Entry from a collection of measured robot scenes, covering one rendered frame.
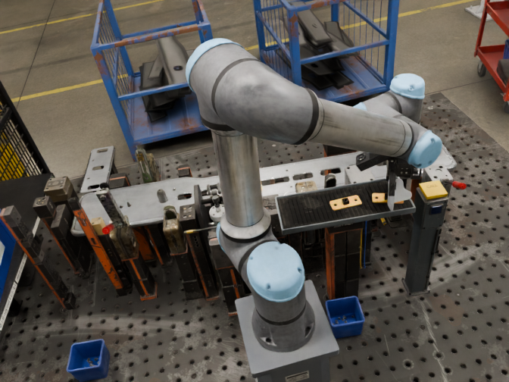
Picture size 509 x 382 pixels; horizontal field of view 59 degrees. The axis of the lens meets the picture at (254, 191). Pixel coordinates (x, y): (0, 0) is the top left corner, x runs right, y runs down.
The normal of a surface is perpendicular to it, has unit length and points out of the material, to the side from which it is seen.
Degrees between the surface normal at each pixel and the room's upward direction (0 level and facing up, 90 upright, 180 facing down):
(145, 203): 0
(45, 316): 0
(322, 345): 0
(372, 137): 85
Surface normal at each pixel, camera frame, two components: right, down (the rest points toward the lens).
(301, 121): 0.41, 0.37
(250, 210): 0.44, 0.55
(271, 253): -0.07, -0.67
